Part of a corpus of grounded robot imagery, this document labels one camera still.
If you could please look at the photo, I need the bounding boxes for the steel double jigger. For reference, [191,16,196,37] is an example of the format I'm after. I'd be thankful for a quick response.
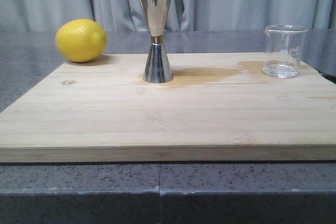
[139,0,173,83]

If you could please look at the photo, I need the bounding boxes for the glass beaker with liquid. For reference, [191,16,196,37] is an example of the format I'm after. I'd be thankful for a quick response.
[262,25,308,79]

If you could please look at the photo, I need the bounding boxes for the wooden cutting board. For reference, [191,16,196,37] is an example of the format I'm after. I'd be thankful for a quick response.
[1,52,335,163]

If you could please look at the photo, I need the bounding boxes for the yellow lemon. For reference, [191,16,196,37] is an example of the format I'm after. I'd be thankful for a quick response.
[55,18,108,62]

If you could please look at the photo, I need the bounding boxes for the grey curtain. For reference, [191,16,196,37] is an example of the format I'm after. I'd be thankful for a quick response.
[1,0,335,31]

